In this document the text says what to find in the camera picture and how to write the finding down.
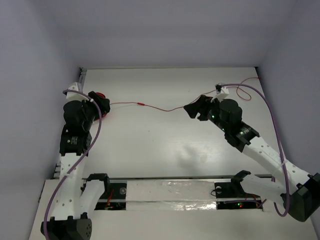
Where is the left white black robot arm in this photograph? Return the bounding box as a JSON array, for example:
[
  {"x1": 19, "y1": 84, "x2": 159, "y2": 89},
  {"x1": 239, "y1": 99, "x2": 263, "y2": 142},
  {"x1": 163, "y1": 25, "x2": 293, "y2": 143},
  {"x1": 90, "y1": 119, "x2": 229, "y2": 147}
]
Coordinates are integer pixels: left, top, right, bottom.
[{"x1": 40, "y1": 89, "x2": 111, "y2": 240}]

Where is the thin red headphone cable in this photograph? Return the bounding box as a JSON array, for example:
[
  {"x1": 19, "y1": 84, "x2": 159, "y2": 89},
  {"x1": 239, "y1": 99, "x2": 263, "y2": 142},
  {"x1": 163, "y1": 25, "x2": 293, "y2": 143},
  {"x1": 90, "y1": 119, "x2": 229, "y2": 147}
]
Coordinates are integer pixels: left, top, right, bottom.
[{"x1": 108, "y1": 76, "x2": 263, "y2": 113}]

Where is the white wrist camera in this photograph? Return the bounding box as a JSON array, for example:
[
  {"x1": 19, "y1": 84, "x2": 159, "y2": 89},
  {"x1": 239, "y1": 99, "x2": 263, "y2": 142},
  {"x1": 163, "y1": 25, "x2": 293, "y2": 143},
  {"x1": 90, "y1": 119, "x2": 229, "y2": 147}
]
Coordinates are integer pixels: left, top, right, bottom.
[
  {"x1": 66, "y1": 82, "x2": 88, "y2": 102},
  {"x1": 210, "y1": 83, "x2": 230, "y2": 103}
]

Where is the aluminium rail at front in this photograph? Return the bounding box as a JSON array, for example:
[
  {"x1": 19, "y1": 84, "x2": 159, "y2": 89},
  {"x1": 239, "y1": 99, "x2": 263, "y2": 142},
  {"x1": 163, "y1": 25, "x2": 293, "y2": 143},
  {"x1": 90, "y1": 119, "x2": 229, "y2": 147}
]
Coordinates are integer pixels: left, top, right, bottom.
[{"x1": 82, "y1": 174, "x2": 276, "y2": 181}]

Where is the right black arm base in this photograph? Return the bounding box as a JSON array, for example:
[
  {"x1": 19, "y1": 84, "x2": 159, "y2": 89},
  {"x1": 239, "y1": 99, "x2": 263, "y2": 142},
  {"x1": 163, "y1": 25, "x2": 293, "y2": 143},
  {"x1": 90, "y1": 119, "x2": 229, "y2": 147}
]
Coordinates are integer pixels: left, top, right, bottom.
[{"x1": 210, "y1": 182, "x2": 264, "y2": 210}]

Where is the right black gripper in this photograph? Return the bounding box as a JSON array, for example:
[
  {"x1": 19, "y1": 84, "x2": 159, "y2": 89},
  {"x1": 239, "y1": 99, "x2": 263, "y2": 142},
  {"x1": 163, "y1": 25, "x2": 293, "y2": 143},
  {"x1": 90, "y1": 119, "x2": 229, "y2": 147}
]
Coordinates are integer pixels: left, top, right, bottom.
[{"x1": 183, "y1": 95, "x2": 229, "y2": 133}]

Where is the white foil covered block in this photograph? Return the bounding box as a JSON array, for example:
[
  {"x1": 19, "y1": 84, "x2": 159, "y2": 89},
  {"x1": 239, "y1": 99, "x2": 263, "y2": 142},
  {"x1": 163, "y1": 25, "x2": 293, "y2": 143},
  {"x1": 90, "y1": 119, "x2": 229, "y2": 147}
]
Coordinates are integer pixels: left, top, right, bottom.
[{"x1": 125, "y1": 179, "x2": 217, "y2": 211}]

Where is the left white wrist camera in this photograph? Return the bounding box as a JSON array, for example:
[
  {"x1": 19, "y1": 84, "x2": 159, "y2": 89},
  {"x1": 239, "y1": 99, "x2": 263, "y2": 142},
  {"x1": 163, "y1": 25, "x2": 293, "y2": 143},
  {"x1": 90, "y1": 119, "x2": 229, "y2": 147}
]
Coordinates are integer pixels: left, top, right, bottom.
[{"x1": 66, "y1": 82, "x2": 88, "y2": 102}]

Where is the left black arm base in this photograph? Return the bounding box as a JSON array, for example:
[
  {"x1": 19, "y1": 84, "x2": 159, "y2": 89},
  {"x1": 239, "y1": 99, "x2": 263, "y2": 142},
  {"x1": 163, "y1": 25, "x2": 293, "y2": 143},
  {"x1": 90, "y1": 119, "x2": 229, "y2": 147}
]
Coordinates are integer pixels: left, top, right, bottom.
[{"x1": 95, "y1": 182, "x2": 127, "y2": 211}]

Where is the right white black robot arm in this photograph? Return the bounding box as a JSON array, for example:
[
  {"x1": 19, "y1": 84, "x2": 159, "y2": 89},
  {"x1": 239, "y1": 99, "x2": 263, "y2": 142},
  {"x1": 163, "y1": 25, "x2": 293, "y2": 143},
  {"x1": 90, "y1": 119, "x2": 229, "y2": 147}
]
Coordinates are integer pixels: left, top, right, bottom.
[{"x1": 183, "y1": 95, "x2": 320, "y2": 222}]

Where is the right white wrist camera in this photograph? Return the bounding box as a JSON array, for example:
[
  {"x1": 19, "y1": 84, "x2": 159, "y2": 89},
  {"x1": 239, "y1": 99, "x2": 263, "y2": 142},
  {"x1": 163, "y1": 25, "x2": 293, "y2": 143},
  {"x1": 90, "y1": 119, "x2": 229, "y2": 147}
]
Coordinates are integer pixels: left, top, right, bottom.
[{"x1": 210, "y1": 83, "x2": 230, "y2": 103}]

